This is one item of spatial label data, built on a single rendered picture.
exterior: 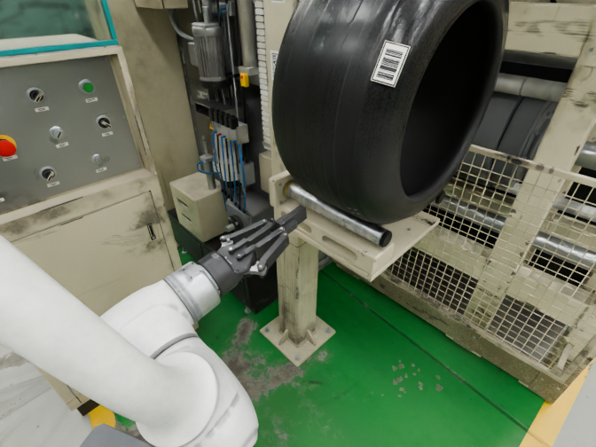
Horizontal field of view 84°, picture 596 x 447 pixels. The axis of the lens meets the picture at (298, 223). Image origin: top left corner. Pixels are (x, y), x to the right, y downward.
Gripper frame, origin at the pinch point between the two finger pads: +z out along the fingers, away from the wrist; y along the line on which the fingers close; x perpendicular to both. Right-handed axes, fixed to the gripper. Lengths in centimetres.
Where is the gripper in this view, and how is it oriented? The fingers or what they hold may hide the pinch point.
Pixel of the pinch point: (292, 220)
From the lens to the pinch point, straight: 67.5
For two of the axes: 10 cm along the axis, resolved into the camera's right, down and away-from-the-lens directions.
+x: 1.0, 7.5, 6.6
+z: 7.1, -5.2, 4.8
